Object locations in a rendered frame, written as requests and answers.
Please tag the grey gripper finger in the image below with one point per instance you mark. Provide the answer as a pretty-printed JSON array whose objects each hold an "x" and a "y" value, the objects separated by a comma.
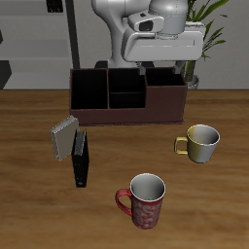
[
  {"x": 179, "y": 68},
  {"x": 141, "y": 68}
]

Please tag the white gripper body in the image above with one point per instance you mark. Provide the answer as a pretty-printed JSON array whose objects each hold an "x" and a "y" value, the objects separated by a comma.
[{"x": 162, "y": 48}]

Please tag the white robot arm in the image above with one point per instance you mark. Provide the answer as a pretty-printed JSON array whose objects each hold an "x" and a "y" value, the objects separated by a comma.
[{"x": 113, "y": 29}]

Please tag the dark brown desk caddy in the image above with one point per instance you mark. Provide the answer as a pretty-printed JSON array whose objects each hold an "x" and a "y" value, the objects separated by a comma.
[{"x": 162, "y": 103}]

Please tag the yellow mug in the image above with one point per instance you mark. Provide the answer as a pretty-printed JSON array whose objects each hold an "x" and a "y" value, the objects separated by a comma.
[{"x": 202, "y": 147}]

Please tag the red patterned mug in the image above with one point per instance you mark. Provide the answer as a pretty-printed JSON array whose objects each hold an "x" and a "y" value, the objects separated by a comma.
[{"x": 146, "y": 210}]

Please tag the green pot plant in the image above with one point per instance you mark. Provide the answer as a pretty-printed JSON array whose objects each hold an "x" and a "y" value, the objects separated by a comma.
[{"x": 210, "y": 37}]

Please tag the grey book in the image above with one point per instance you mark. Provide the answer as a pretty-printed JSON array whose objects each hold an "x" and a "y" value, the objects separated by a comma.
[{"x": 64, "y": 138}]

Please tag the black book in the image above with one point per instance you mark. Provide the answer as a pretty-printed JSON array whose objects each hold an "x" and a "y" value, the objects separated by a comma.
[{"x": 80, "y": 162}]

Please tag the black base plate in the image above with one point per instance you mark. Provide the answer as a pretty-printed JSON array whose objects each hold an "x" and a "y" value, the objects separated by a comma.
[{"x": 101, "y": 64}]

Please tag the black vertical post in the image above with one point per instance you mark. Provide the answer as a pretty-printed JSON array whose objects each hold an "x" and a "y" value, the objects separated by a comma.
[{"x": 73, "y": 32}]

